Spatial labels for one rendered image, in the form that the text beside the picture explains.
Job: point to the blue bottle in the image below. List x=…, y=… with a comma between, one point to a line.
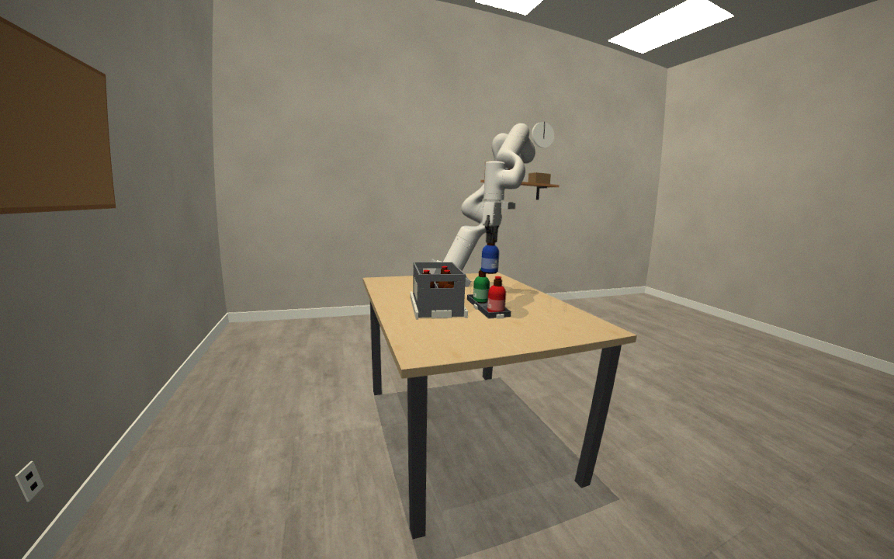
x=490, y=259

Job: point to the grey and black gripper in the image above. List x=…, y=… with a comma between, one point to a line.
x=491, y=213

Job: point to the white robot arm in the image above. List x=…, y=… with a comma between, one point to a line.
x=496, y=180

